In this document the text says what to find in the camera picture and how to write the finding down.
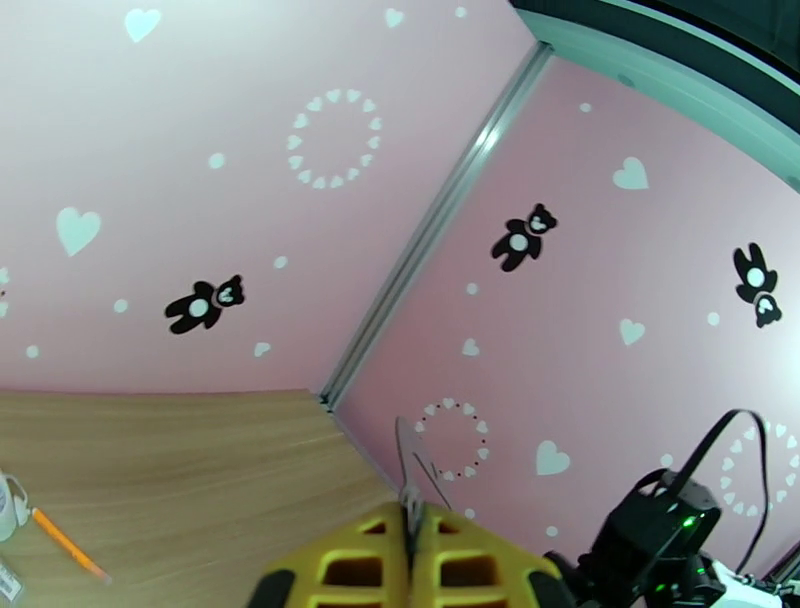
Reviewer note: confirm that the aluminium top frame beam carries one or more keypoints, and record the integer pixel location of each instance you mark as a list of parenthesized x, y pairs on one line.
[(687, 87)]

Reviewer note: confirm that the orange pencil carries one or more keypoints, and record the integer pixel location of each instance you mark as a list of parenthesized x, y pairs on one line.
[(69, 544)]

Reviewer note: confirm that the aluminium corner post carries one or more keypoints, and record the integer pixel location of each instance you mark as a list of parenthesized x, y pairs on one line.
[(431, 225)]

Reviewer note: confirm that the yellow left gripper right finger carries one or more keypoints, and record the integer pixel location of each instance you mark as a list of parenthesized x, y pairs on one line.
[(450, 544)]

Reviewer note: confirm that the white alarm clock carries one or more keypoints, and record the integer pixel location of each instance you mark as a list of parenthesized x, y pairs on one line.
[(7, 506)]

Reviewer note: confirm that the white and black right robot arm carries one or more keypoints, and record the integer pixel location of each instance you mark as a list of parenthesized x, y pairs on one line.
[(750, 584)]

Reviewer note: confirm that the clear pencil lead case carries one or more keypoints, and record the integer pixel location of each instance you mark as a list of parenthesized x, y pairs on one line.
[(9, 581)]

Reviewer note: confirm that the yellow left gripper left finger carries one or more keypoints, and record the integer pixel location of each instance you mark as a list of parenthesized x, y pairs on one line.
[(394, 550)]

